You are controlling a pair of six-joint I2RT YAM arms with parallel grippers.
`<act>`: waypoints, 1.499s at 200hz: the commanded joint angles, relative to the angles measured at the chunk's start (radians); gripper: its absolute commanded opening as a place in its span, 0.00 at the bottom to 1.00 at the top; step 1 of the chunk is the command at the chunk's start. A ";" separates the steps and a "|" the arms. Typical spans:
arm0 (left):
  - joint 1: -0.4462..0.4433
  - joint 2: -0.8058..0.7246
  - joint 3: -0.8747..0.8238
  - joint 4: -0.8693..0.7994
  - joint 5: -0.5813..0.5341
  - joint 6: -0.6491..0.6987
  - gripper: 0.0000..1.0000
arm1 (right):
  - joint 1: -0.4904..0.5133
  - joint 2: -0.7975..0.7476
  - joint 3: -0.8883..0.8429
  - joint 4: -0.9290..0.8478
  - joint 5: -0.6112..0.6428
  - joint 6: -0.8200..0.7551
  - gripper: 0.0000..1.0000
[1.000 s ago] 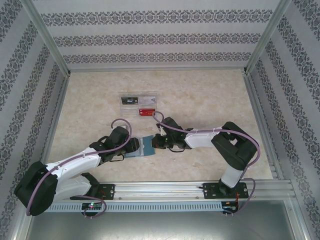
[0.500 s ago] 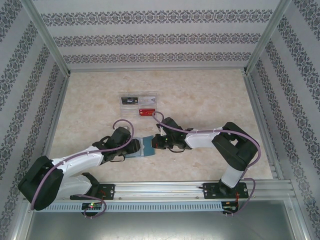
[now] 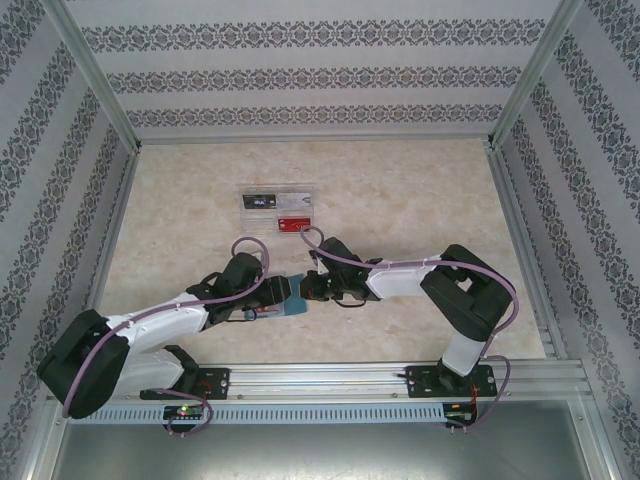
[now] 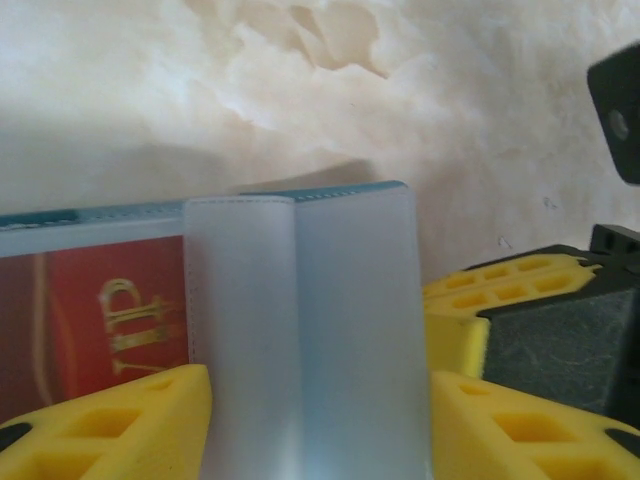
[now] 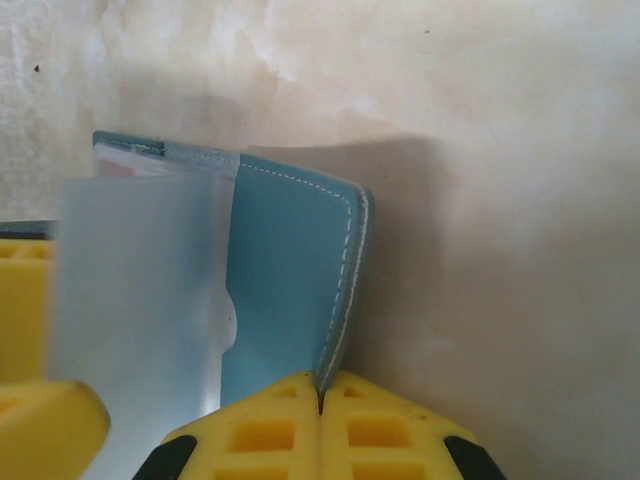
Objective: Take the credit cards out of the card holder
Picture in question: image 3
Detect blue leather card holder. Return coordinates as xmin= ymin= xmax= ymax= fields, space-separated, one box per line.
xmin=273 ymin=273 xmax=310 ymax=319

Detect silver card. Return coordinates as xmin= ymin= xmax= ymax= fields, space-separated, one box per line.
xmin=277 ymin=192 xmax=315 ymax=210

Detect black card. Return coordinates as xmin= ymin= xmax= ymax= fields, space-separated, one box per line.
xmin=242 ymin=193 xmax=279 ymax=210

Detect clear acrylic tray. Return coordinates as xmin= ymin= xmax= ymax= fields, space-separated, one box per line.
xmin=238 ymin=184 xmax=318 ymax=237

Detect grey metal sheet panel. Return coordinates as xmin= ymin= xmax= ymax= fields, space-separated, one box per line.
xmin=49 ymin=399 xmax=619 ymax=480

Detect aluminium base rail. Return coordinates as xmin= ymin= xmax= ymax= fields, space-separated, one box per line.
xmin=228 ymin=363 xmax=585 ymax=399

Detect white slotted cable duct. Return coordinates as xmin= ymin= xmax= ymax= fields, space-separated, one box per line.
xmin=93 ymin=401 xmax=447 ymax=425

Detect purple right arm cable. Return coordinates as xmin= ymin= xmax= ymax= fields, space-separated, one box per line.
xmin=299 ymin=225 xmax=519 ymax=432

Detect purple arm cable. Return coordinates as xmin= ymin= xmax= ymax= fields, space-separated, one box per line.
xmin=299 ymin=225 xmax=519 ymax=432
xmin=62 ymin=235 xmax=275 ymax=439

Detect aluminium side rail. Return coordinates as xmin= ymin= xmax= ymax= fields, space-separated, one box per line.
xmin=487 ymin=144 xmax=589 ymax=386
xmin=82 ymin=144 xmax=144 ymax=401

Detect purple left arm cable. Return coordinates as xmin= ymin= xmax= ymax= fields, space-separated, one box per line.
xmin=62 ymin=235 xmax=275 ymax=439

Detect aluminium frame post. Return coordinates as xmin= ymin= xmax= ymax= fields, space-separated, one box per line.
xmin=47 ymin=0 xmax=144 ymax=151
xmin=482 ymin=0 xmax=586 ymax=151

